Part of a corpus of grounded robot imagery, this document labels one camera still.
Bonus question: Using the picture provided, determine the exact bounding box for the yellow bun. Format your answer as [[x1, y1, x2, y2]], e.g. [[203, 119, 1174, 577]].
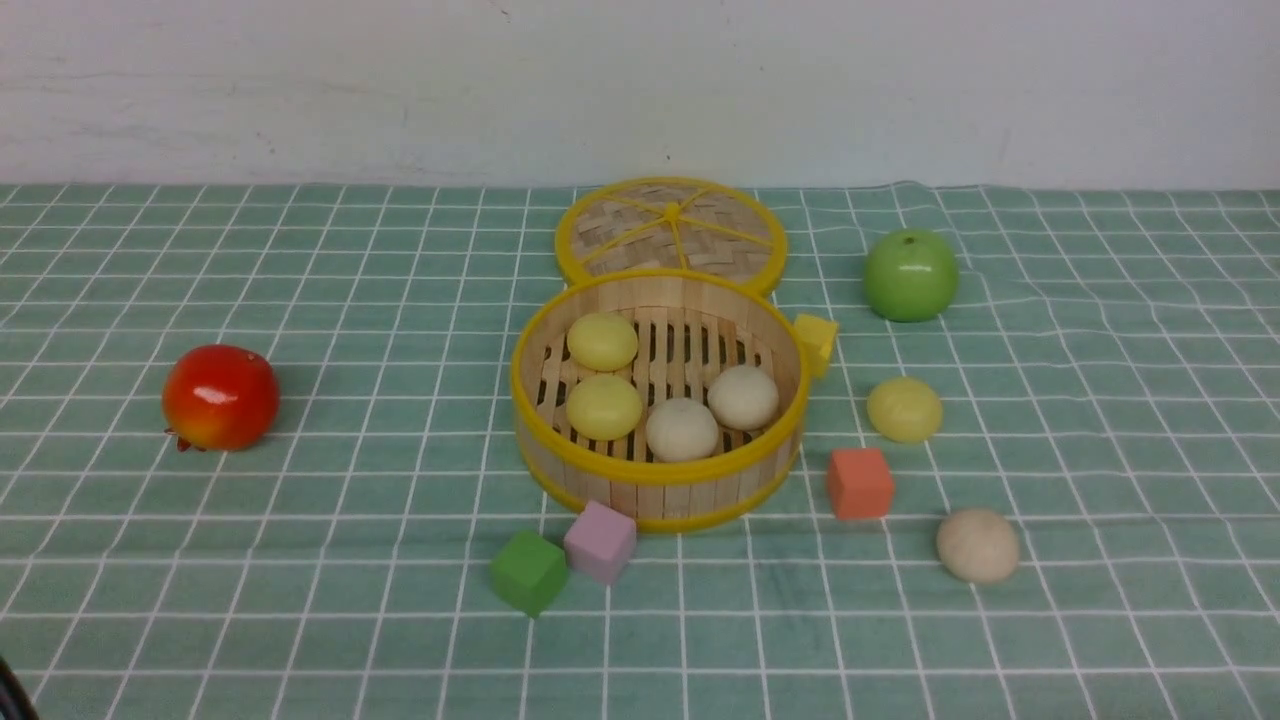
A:
[[865, 375, 945, 445], [566, 313, 639, 373], [564, 374, 645, 442]]

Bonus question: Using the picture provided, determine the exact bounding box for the green apple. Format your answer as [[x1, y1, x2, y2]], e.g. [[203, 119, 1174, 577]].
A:
[[863, 228, 960, 323]]

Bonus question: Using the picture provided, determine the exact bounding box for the white bun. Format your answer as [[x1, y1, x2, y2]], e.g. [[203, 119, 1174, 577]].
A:
[[707, 365, 780, 432], [645, 398, 721, 462], [934, 507, 1021, 584]]

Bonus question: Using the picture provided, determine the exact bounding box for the pink cube block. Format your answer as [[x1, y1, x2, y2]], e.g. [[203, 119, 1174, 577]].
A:
[[563, 500, 637, 585]]

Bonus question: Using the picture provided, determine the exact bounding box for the woven bamboo steamer lid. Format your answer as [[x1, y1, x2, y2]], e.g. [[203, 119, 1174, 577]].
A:
[[554, 177, 788, 296]]

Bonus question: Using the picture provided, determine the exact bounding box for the green cube block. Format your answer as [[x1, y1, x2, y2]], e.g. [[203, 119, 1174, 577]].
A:
[[489, 530, 570, 619]]

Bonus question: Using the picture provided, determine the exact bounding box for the yellow cube block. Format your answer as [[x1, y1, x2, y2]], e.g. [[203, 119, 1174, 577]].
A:
[[792, 313, 838, 378]]

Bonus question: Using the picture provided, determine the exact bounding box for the bamboo steamer tray yellow rim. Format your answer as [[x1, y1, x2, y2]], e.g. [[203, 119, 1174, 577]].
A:
[[509, 269, 814, 533]]

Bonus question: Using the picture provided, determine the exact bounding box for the orange cube block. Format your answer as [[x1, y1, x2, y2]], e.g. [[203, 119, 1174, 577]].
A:
[[826, 447, 896, 521]]

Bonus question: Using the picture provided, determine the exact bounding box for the green checkered tablecloth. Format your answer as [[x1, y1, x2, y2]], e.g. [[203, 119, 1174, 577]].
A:
[[1, 183, 1279, 719]]

